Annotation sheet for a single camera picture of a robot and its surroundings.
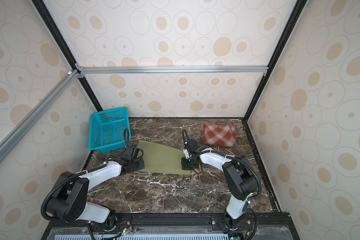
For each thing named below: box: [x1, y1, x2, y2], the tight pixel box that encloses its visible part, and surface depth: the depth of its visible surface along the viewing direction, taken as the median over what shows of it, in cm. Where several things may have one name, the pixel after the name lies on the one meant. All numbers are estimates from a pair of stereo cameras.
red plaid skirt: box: [201, 120, 237, 148], surface depth 108 cm
